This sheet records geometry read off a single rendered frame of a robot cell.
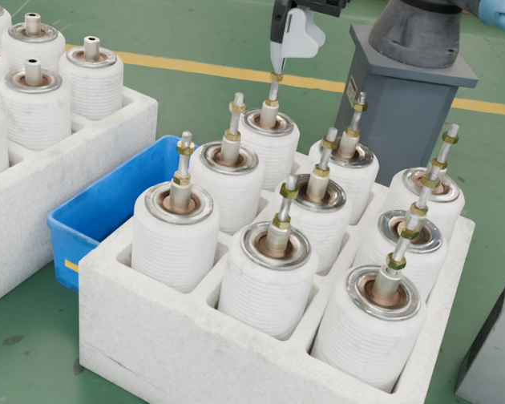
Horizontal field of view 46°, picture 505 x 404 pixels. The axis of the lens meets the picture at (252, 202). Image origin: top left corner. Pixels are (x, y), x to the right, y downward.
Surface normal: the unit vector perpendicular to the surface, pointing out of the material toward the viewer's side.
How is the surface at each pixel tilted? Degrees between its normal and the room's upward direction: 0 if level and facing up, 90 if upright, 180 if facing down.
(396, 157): 90
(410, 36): 72
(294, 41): 91
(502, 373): 90
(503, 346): 90
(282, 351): 0
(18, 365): 0
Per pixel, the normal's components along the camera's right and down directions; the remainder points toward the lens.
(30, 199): 0.87, 0.40
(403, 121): 0.04, 0.60
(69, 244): -0.46, 0.49
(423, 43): -0.09, 0.30
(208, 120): 0.16, -0.80
